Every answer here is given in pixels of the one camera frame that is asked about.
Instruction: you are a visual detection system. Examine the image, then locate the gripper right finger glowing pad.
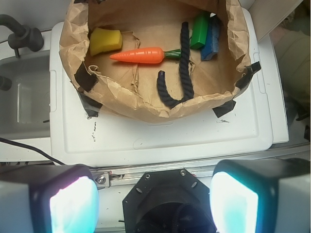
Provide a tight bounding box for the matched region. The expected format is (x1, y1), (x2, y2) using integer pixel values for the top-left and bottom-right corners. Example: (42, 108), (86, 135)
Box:
(209, 158), (311, 233)

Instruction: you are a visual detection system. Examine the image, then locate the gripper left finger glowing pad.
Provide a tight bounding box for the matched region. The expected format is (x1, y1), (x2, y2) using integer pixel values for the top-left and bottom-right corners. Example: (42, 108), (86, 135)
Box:
(0, 165), (99, 233)

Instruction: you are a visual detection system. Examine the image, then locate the orange plastic carrot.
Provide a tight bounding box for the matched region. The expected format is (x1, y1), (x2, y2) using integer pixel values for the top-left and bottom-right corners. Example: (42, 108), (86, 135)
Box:
(109, 47), (181, 64)

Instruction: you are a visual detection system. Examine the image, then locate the white plastic bin lid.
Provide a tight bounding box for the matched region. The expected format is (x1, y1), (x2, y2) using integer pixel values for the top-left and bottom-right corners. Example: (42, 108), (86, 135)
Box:
(49, 7), (274, 168)

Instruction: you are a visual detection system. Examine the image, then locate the blue sponge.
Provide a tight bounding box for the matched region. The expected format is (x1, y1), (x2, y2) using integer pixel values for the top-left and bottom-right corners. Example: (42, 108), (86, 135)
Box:
(201, 16), (220, 61)

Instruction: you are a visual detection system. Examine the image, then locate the grey toy faucet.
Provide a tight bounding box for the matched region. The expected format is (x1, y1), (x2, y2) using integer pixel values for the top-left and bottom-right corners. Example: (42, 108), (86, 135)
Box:
(0, 14), (44, 58)

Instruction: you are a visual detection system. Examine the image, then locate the yellow sponge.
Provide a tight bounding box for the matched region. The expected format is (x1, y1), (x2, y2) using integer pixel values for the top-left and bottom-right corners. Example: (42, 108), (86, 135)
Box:
(89, 28), (122, 56)

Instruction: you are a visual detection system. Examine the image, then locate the brown paper bag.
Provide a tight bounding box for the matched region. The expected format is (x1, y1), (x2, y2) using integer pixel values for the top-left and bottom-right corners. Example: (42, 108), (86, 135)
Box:
(59, 0), (252, 123)

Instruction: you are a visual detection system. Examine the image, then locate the green rectangular block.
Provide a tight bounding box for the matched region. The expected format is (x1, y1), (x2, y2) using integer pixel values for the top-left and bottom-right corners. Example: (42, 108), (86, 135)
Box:
(190, 12), (210, 50)

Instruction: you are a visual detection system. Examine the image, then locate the black cable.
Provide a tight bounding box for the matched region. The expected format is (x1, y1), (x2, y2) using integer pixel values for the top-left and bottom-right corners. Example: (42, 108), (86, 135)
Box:
(0, 137), (64, 166)

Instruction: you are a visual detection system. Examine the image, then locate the aluminium rail with bracket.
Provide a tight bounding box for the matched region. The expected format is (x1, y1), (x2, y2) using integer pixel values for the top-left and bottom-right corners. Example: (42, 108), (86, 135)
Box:
(89, 151), (311, 190)

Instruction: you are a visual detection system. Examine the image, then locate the black octagonal mount plate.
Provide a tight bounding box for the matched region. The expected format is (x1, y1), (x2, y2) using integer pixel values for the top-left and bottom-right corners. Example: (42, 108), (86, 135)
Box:
(122, 170), (217, 233)

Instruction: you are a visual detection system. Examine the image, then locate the dark blue rope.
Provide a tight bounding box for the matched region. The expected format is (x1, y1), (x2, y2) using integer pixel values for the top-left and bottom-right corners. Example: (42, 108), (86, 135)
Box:
(156, 21), (195, 109)

